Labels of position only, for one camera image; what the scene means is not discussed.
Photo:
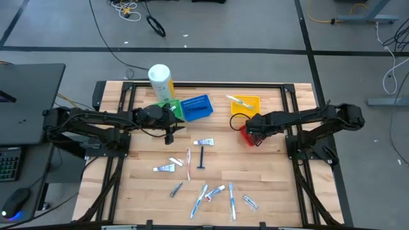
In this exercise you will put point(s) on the red plastic basket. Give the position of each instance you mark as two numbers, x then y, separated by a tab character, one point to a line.
244	135

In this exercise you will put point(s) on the grey tube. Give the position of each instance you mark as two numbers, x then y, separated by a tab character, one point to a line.
176	189

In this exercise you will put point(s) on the small silver packet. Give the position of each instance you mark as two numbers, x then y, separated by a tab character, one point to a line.
175	161

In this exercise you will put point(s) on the white wipes canister yellow label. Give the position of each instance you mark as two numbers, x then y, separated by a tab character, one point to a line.
159	80

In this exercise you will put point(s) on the green plastic basket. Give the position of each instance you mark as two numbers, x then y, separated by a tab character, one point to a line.
179	111

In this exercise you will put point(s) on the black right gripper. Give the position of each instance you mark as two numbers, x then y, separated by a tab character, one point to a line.
262	124

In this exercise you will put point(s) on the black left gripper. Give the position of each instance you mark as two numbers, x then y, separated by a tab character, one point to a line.
167	124

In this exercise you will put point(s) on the dark grey computer desk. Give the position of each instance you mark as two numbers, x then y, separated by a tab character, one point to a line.
35	179

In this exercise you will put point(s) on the red toothbrush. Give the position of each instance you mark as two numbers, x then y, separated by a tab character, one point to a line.
188	163

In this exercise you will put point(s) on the blue disposable razor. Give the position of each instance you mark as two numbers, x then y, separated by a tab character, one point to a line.
200	156
196	110

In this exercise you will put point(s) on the white travel toothpaste tube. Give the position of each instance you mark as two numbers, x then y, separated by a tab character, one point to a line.
203	142
164	168
172	108

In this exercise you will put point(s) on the blue toothbrush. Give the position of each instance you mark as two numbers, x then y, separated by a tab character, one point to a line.
198	201
232	201

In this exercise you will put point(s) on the blue plastic basket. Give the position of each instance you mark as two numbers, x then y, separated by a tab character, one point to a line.
204	102

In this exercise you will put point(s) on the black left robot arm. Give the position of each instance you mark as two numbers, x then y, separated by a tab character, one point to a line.
96	118

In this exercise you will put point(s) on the black computer mouse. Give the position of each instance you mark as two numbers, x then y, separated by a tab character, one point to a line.
16	201

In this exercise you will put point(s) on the grey desk foot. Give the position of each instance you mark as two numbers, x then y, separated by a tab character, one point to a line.
386	102

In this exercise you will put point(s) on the backlit black keyboard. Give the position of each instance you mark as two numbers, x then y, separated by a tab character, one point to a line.
9	163

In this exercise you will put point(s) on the silver nail clipper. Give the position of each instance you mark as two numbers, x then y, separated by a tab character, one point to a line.
250	202

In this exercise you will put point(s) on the wooden desk grey legs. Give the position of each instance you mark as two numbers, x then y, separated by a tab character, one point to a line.
367	18

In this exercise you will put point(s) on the black aluminium table frame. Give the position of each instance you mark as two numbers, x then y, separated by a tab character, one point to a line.
204	85

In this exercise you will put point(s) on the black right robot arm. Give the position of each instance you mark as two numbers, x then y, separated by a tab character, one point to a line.
306	116

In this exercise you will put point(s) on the black raised desk panel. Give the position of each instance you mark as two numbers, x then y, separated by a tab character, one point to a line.
32	102

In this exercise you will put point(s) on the yellow plastic basket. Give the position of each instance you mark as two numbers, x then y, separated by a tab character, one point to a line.
254	112

